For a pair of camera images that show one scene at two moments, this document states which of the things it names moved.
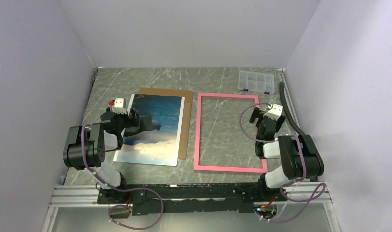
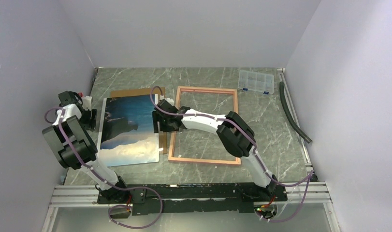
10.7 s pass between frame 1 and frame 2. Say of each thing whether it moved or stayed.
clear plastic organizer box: stayed
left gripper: moved
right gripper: moved
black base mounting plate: stayed
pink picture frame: moved
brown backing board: moved
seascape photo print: moved
